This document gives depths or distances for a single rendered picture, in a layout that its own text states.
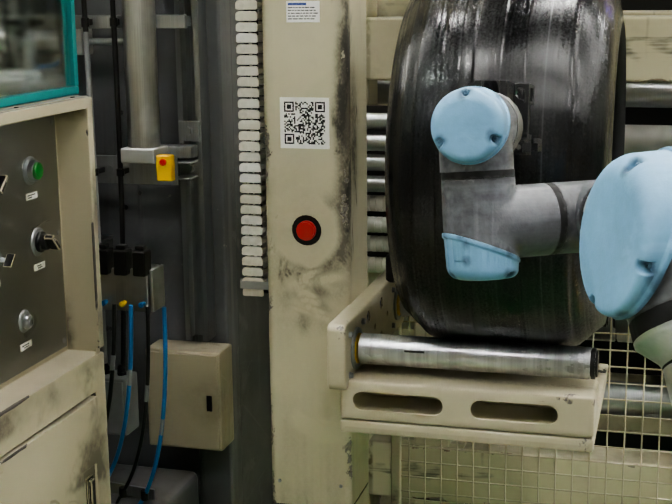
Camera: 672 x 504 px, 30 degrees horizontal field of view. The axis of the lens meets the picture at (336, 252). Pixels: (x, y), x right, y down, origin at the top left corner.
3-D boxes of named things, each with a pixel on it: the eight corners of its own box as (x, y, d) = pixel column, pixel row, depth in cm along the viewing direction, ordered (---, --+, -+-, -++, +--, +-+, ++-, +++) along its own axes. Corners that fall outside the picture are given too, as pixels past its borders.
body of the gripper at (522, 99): (537, 85, 147) (525, 80, 135) (535, 159, 147) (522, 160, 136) (472, 85, 149) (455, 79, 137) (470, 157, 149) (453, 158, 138)
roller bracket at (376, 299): (326, 391, 179) (326, 324, 177) (388, 320, 216) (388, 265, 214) (349, 392, 178) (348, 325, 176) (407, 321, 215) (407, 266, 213)
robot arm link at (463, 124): (428, 173, 123) (424, 86, 122) (447, 171, 134) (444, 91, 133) (508, 169, 121) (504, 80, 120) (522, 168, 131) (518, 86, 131)
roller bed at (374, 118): (334, 275, 229) (333, 111, 222) (355, 258, 242) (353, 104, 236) (442, 280, 223) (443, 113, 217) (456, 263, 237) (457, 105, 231)
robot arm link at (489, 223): (564, 275, 126) (560, 166, 126) (461, 284, 123) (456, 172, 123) (530, 270, 134) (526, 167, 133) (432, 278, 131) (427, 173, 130)
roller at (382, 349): (348, 363, 180) (350, 331, 181) (356, 363, 185) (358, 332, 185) (596, 380, 171) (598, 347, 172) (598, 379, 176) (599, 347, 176)
